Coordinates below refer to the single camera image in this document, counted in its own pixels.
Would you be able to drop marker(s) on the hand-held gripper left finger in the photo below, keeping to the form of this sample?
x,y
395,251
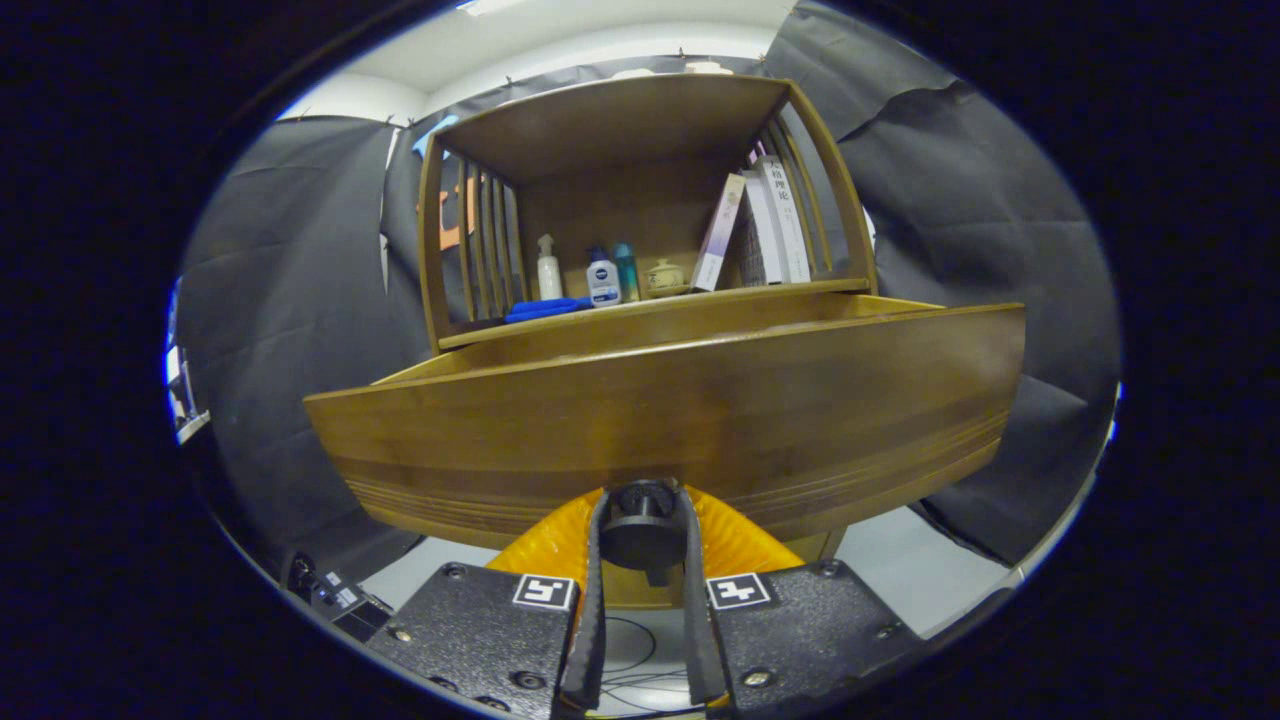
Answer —
x,y
592,620

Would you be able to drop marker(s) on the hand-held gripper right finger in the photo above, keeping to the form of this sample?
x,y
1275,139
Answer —
x,y
697,620

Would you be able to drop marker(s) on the wooden drawer with black knob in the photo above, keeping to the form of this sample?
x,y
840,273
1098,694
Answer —
x,y
650,420

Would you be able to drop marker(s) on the wooden countertop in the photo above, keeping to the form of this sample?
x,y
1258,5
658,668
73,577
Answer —
x,y
720,297

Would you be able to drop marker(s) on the wooden cabinet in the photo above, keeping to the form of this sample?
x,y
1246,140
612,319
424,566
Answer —
x,y
620,120

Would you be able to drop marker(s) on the black floor box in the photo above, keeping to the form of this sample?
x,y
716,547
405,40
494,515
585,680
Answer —
x,y
335,598

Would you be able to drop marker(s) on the blue folded cloth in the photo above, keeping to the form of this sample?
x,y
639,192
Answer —
x,y
545,308

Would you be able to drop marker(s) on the white lotion bottle blue cap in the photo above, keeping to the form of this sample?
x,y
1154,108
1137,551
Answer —
x,y
603,280

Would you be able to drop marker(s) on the white spray bottle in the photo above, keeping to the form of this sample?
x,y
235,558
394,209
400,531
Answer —
x,y
549,280

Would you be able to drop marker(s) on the beige ceramic lidded pot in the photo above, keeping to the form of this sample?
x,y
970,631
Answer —
x,y
664,277

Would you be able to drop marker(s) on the teal bottle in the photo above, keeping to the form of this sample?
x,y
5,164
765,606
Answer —
x,y
628,275

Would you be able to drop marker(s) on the white book plain spine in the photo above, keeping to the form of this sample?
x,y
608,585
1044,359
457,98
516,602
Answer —
x,y
767,240

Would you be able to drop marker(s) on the leaning purple white book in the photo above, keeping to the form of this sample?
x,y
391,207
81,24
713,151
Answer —
x,y
720,230

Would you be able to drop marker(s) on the white book black lettering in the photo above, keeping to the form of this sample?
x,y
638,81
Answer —
x,y
790,215

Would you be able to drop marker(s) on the white side table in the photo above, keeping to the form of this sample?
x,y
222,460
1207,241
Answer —
x,y
192,425

